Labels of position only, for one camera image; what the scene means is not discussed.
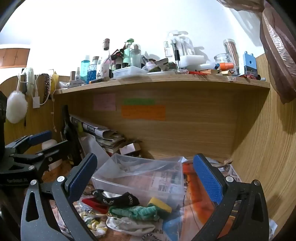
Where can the wooden cabinet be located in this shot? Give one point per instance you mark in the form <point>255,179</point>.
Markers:
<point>13,58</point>

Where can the orange marker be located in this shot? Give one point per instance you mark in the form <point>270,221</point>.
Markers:
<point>226,66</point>

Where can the wooden shelf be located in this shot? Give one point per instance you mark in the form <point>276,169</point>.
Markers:
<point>161,81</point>

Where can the tall clear jar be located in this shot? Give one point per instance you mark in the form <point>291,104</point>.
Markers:
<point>230,51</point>

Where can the white scrunchie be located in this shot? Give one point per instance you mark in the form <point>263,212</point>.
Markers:
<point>129,226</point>

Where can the white plastic box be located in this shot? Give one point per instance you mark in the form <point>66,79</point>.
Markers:
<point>192,61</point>

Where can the patterned headband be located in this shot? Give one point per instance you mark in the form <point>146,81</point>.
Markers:
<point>47,88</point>

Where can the small clear lidded box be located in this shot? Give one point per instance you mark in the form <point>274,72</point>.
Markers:
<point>129,72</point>

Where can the teal blue bottle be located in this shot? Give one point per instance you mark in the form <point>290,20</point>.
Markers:
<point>85,70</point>

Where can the clear acrylic organizer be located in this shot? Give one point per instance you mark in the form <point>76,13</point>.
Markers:
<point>178,44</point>

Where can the brown tube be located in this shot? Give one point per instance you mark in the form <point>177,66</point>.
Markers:
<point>99,80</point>

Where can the clear bottle with silver cap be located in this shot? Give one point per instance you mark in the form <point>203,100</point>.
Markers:
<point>135,56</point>

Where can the yellow hanging item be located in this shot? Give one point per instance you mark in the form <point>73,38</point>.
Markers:
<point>54,82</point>

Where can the small cardboard box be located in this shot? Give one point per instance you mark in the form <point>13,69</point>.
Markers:
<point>130,149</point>

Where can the green sticky note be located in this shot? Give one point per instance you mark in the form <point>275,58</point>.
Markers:
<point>138,101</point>

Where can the pink sticky note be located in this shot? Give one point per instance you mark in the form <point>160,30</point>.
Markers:
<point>104,102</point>

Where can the newspaper print mat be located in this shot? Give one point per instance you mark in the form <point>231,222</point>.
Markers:
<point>198,208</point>

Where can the red soft pad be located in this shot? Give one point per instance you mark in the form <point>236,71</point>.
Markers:
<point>92,204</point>

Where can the round glass jar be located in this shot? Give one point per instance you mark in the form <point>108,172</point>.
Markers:
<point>220,59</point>

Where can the glass bottle with illustrated label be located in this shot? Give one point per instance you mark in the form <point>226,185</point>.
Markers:
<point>104,64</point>

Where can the yellow sponge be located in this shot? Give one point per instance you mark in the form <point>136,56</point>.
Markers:
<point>160,205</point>

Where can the black patterned sock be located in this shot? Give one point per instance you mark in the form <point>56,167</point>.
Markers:
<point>120,199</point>

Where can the cream plastic bottle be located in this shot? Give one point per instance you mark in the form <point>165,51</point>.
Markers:
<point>49,144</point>

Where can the floral scrunchie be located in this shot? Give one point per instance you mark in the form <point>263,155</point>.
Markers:
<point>96,226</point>

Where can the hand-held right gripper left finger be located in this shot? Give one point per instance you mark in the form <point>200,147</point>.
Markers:
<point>81,177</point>

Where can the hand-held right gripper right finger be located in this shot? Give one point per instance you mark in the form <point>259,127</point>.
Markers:
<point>208,178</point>

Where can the pink curtain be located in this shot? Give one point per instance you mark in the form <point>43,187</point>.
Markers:
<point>277,46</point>

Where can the orange sticky note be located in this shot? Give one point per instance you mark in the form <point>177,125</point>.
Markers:
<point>143,112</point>

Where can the green knitted scrunchie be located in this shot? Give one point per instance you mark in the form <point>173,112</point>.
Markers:
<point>138,212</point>

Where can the glass bottle with blue crochet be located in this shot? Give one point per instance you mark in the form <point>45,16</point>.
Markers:
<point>92,73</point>

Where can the mint green pump bottle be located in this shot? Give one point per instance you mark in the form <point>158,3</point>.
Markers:
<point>127,55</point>

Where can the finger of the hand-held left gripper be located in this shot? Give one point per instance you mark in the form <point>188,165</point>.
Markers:
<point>53,150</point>
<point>40,137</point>

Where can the white charger plug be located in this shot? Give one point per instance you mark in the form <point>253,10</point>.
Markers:
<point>36,102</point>

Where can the white pompom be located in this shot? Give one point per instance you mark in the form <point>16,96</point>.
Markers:
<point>16,107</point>

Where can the blue box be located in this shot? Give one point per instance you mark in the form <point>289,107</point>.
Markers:
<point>249,64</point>

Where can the pile of newspapers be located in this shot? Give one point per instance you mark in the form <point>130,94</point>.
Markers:
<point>101,135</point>

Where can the clear plastic storage box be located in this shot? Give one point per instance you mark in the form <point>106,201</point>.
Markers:
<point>138,183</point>

